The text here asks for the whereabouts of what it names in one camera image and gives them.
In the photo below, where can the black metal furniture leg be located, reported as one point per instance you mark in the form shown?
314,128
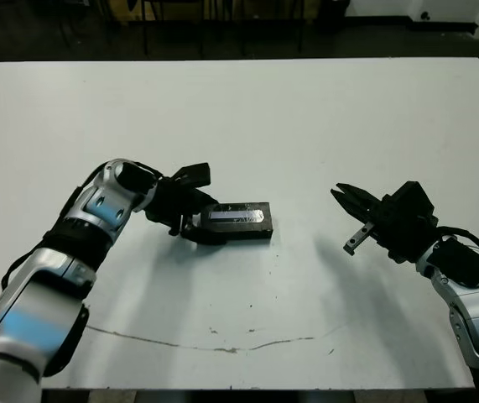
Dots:
144,29

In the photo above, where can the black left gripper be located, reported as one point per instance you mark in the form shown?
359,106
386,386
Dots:
172,205

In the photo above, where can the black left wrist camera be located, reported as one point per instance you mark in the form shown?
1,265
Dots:
193,174

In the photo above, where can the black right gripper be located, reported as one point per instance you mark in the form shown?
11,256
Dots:
407,239

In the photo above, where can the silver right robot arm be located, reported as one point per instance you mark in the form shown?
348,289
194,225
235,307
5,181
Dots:
470,302

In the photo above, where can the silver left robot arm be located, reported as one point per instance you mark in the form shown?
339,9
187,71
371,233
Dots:
54,273

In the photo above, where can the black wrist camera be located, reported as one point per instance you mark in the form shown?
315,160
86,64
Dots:
411,199
193,174

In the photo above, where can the black box lid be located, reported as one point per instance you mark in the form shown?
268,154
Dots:
243,226

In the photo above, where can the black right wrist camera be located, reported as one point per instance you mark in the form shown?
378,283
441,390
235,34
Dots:
411,199

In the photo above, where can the yellow wooden cabinet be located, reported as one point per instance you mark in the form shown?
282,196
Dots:
126,10

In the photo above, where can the small black round fixture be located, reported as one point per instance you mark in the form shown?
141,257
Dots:
425,15

